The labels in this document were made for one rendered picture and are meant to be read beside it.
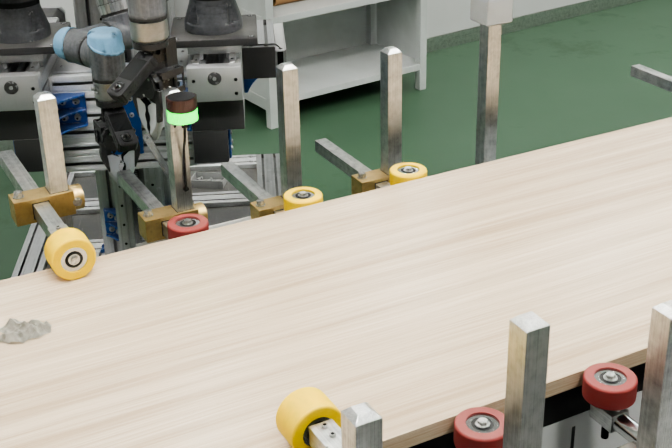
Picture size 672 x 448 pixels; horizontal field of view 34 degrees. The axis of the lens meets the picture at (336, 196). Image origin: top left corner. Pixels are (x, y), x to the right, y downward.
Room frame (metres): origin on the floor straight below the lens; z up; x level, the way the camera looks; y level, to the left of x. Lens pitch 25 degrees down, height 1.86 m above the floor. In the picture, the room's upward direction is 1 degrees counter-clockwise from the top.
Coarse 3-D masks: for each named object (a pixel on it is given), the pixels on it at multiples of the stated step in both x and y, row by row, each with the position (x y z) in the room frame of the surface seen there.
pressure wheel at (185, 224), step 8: (176, 216) 1.96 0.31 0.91; (184, 216) 1.96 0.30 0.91; (192, 216) 1.96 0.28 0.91; (200, 216) 1.96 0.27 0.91; (168, 224) 1.93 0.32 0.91; (176, 224) 1.93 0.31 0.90; (184, 224) 1.93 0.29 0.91; (192, 224) 1.93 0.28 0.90; (200, 224) 1.93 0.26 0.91; (208, 224) 1.94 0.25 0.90; (168, 232) 1.92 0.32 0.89; (176, 232) 1.90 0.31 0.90; (184, 232) 1.90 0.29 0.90; (192, 232) 1.90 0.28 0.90
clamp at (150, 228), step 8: (160, 208) 2.08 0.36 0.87; (168, 208) 2.08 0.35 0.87; (200, 208) 2.08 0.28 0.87; (152, 216) 2.04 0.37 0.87; (160, 216) 2.04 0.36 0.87; (168, 216) 2.04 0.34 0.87; (144, 224) 2.02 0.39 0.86; (152, 224) 2.03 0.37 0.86; (160, 224) 2.03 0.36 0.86; (144, 232) 2.03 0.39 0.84; (152, 232) 2.02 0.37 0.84; (160, 232) 2.03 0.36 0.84; (152, 240) 2.02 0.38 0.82
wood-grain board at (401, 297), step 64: (640, 128) 2.39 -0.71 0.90; (384, 192) 2.07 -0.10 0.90; (448, 192) 2.06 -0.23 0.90; (512, 192) 2.05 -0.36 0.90; (576, 192) 2.05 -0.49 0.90; (640, 192) 2.04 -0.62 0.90; (128, 256) 1.81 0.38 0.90; (192, 256) 1.81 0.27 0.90; (256, 256) 1.80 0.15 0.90; (320, 256) 1.80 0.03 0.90; (384, 256) 1.79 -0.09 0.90; (448, 256) 1.79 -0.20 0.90; (512, 256) 1.78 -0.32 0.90; (576, 256) 1.77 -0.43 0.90; (640, 256) 1.77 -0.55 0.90; (0, 320) 1.60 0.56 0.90; (64, 320) 1.59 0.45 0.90; (128, 320) 1.59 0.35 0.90; (192, 320) 1.58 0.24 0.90; (256, 320) 1.58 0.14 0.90; (320, 320) 1.57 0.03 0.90; (384, 320) 1.57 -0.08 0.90; (448, 320) 1.56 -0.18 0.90; (576, 320) 1.56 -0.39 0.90; (640, 320) 1.55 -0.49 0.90; (0, 384) 1.41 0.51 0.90; (64, 384) 1.41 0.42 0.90; (128, 384) 1.40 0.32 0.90; (192, 384) 1.40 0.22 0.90; (256, 384) 1.39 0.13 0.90; (320, 384) 1.39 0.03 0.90; (384, 384) 1.39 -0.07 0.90; (448, 384) 1.38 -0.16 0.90; (576, 384) 1.41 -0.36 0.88
